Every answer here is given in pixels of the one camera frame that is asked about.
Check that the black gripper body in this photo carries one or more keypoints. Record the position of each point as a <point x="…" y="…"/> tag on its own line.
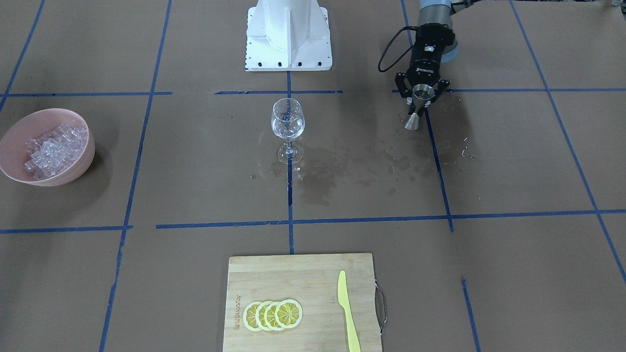
<point x="424" y="71"/>

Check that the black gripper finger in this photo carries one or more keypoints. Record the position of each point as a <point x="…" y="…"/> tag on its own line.
<point x="405" y="83"/>
<point x="439" y="87"/>

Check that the steel double jigger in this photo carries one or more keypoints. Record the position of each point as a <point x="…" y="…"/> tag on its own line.
<point x="420" y="95"/>

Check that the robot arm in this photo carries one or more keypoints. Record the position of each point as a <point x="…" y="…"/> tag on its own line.
<point x="434" y="11"/>

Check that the clear wine glass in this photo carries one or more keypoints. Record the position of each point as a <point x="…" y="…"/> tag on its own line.
<point x="288" y="123"/>

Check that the clear ice cubes pile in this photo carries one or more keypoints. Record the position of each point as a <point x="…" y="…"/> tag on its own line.
<point x="55" y="151"/>

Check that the bamboo cutting board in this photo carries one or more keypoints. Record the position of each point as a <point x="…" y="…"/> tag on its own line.
<point x="312" y="280"/>

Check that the lemon slice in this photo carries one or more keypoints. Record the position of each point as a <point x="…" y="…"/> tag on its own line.
<point x="260" y="315"/>
<point x="250" y="321"/>
<point x="288" y="313"/>
<point x="270" y="319"/>

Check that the yellow plastic knife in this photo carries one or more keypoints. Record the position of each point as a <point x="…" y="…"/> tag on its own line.
<point x="353" y="343"/>

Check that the pink bowl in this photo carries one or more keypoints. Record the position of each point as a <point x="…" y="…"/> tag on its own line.
<point x="14" y="153"/>

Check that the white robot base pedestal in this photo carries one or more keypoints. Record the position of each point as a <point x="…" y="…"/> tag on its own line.
<point x="288" y="35"/>

